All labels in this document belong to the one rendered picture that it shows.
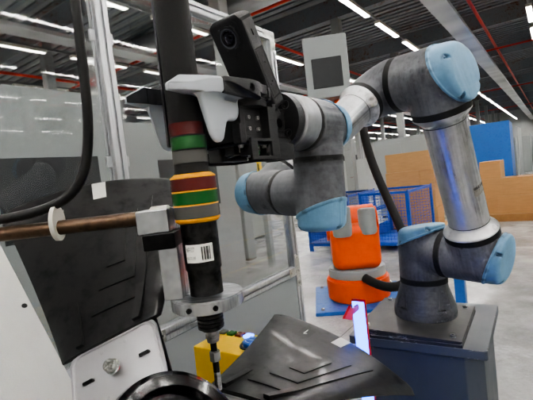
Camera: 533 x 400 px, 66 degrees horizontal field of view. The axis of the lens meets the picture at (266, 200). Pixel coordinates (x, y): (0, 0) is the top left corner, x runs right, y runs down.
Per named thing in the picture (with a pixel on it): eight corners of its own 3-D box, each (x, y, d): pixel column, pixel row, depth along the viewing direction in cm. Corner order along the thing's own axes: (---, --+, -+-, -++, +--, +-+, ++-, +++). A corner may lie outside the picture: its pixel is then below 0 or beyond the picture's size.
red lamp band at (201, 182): (166, 194, 37) (164, 180, 37) (176, 192, 42) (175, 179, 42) (213, 188, 37) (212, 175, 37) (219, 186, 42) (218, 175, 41)
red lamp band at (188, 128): (166, 136, 37) (164, 123, 37) (174, 140, 41) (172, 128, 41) (202, 132, 37) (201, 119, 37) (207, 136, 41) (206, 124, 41)
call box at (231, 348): (198, 393, 89) (192, 344, 88) (228, 371, 97) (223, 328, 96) (258, 409, 79) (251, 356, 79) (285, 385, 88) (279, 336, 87)
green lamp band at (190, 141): (167, 151, 38) (166, 137, 37) (175, 153, 41) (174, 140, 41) (204, 146, 38) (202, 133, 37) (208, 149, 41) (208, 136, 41)
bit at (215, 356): (212, 392, 40) (206, 340, 40) (214, 386, 41) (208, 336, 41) (224, 391, 40) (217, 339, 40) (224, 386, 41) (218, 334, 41)
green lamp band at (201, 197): (167, 208, 37) (166, 194, 37) (178, 205, 42) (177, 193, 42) (216, 202, 37) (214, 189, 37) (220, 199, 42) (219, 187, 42)
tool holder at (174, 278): (141, 323, 36) (126, 214, 36) (161, 300, 44) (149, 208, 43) (242, 312, 36) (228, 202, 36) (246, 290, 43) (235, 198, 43)
